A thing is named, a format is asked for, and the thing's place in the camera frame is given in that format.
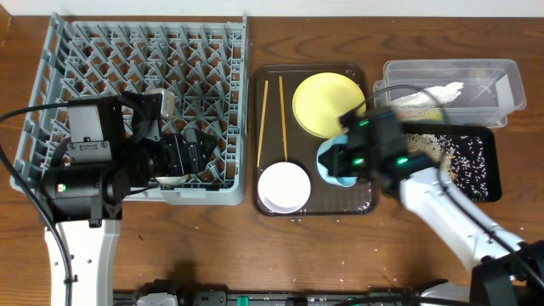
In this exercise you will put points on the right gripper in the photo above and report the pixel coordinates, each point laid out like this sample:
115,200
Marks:
338,168

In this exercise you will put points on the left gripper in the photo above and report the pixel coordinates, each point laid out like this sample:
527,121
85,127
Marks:
172,142

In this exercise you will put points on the light blue plate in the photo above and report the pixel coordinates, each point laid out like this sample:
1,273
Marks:
345,182

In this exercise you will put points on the pink bowl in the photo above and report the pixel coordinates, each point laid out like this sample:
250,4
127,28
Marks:
284,187

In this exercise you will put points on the wooden chopstick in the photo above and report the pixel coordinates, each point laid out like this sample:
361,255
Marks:
283,117
262,123

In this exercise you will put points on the white napkin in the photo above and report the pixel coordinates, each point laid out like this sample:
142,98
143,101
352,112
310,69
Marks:
430,97

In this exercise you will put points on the green snack wrapper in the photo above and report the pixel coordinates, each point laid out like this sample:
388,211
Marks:
418,115

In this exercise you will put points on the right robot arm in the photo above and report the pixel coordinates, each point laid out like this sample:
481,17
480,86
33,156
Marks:
505,269

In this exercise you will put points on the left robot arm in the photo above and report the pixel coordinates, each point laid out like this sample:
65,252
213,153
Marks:
115,148

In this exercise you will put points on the grey dishwasher rack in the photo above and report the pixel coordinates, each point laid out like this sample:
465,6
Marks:
204,64

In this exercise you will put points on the black waste tray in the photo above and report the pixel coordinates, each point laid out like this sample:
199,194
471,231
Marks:
489,145

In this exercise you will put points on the yellow plate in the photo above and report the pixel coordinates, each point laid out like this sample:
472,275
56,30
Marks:
321,99

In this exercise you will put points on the dark brown serving tray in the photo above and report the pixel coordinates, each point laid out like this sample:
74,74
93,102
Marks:
325,199

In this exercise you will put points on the pile of rice grains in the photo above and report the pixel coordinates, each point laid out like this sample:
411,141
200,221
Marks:
462,157

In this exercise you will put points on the clear plastic bin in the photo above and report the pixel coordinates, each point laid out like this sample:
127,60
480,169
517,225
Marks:
493,88

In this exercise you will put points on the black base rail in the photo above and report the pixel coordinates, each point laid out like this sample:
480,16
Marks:
210,295

